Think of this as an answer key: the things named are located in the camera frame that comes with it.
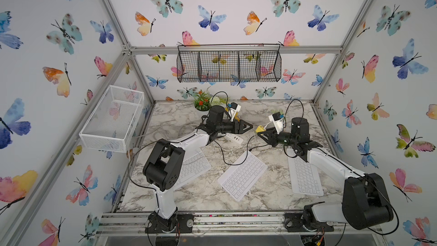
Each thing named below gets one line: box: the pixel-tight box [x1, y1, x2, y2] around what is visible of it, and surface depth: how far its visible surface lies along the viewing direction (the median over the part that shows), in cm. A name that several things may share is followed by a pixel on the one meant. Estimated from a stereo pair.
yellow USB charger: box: [255, 125, 267, 133], surface depth 82 cm
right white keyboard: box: [286, 148, 324, 196], surface depth 86 cm
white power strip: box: [225, 132, 244, 145], surface depth 101 cm
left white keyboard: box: [173, 147, 212, 190], surface depth 92 cm
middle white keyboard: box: [217, 150, 269, 203], surface depth 88 cm
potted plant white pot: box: [193, 89, 212, 118], surface depth 103 cm
